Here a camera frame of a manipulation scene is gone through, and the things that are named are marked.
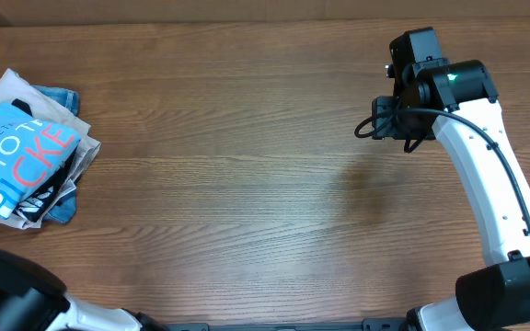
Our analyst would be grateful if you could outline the black white printed garment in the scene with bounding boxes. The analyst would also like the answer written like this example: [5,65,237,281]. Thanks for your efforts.
[13,152,76,223]

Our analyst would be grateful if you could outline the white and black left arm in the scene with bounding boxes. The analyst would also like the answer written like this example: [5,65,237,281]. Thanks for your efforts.
[0,249,167,331]

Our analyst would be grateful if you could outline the light blue t-shirt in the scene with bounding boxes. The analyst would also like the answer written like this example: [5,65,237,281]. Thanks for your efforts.
[0,99,81,219]

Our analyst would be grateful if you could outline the beige folded garment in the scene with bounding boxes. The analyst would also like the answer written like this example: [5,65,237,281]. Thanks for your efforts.
[0,69,101,230]

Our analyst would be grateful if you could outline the blue denim folded jeans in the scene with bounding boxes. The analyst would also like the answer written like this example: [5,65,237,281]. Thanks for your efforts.
[34,86,80,223]

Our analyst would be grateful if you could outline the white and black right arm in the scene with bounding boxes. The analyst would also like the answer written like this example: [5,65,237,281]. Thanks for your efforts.
[367,57,530,330]

